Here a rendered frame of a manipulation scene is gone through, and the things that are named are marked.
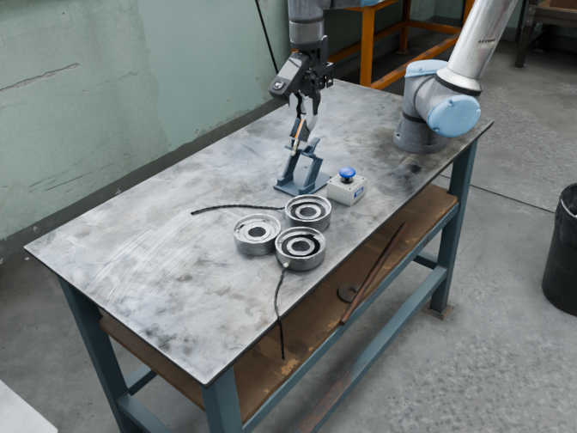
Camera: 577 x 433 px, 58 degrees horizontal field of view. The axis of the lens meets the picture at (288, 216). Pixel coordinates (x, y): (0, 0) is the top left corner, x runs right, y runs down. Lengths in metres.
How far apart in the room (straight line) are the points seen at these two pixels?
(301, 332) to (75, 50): 1.74
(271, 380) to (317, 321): 0.20
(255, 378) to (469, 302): 1.20
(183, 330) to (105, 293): 0.20
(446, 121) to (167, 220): 0.70
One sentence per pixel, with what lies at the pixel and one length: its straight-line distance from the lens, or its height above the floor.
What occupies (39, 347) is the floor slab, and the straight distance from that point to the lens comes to 2.25.
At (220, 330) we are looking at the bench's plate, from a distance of 0.99.
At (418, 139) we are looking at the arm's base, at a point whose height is 0.84.
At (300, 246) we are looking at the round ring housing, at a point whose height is 0.81.
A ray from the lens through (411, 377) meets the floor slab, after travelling 1.94.
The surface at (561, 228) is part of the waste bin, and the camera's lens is 2.11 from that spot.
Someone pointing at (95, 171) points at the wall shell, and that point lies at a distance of 2.79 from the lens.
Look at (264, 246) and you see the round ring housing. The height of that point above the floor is 0.83.
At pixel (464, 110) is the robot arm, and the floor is 0.99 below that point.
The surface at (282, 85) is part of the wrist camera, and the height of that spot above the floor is 1.09.
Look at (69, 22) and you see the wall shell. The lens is 2.57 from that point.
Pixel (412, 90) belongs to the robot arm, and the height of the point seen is 0.98.
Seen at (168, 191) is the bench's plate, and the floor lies 0.80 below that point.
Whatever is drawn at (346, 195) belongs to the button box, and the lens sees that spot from 1.25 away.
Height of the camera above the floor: 1.53
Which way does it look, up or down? 36 degrees down
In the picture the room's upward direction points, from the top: 3 degrees counter-clockwise
